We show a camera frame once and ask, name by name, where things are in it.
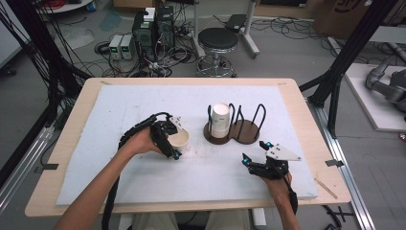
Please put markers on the white paper cup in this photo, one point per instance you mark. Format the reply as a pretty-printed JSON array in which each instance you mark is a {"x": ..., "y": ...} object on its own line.
[
  {"x": 221, "y": 119},
  {"x": 178, "y": 140}
]

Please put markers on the person's right hand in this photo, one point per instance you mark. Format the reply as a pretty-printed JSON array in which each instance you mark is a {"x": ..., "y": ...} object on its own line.
[{"x": 277, "y": 188}]

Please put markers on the black tape piece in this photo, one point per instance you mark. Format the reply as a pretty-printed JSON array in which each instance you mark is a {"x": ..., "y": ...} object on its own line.
[
  {"x": 334, "y": 163},
  {"x": 49, "y": 166}
]

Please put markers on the white table leg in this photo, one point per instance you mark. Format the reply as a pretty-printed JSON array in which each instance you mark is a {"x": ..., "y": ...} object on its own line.
[{"x": 259, "y": 218}]

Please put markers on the white metal stand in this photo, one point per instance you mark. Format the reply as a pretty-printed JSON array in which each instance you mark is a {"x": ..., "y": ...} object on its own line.
[{"x": 250, "y": 35}]

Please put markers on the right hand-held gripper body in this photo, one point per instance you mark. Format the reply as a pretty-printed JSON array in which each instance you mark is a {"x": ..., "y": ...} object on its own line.
[{"x": 281, "y": 155}]

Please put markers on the white board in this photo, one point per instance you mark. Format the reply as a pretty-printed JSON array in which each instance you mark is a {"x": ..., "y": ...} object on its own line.
[{"x": 367, "y": 105}]

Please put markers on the white foam mat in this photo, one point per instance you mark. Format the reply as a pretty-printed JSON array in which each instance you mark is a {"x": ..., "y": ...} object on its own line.
[{"x": 159, "y": 102}]

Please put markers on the beige trouser leg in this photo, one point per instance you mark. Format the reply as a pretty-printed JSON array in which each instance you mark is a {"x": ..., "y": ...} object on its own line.
[
  {"x": 228, "y": 221},
  {"x": 153, "y": 222}
]

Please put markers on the black computer tower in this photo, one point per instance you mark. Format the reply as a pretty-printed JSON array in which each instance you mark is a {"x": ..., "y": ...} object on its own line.
[
  {"x": 165, "y": 28},
  {"x": 143, "y": 38}
]

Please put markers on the white round table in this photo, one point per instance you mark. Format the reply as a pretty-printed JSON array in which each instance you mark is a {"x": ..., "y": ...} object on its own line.
[{"x": 67, "y": 4}]

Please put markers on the aluminium rail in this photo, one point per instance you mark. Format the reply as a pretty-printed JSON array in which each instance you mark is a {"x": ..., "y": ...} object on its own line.
[
  {"x": 22, "y": 169},
  {"x": 344, "y": 166}
]

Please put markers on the brown cardboard box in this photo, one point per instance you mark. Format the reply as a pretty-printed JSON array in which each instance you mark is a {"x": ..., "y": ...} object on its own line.
[{"x": 341, "y": 16}]

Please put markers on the white power strip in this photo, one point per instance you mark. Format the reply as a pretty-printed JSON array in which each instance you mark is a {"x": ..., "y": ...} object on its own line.
[{"x": 153, "y": 67}]

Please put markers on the white box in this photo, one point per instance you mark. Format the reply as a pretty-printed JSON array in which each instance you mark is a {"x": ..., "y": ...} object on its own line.
[{"x": 149, "y": 14}]

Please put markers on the person's left hand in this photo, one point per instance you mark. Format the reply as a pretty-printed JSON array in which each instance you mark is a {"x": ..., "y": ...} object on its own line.
[{"x": 143, "y": 142}]

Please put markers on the black flat device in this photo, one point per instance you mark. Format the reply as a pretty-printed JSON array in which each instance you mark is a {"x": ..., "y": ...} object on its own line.
[{"x": 236, "y": 22}]

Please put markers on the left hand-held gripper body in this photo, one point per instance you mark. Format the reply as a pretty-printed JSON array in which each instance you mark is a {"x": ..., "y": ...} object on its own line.
[{"x": 162, "y": 127}]

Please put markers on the thin wooden stick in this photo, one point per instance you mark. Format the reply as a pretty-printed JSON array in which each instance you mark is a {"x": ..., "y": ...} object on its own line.
[{"x": 325, "y": 188}]

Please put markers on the black metal frame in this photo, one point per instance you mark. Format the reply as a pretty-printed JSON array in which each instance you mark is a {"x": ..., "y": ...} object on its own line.
[{"x": 351, "y": 51}]

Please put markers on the grey bench power supply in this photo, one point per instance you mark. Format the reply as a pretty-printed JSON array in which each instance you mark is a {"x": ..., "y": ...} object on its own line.
[
  {"x": 127, "y": 47},
  {"x": 115, "y": 47}
]

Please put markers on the black round stool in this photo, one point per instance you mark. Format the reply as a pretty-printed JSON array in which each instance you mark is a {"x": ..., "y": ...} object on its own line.
[{"x": 218, "y": 38}]

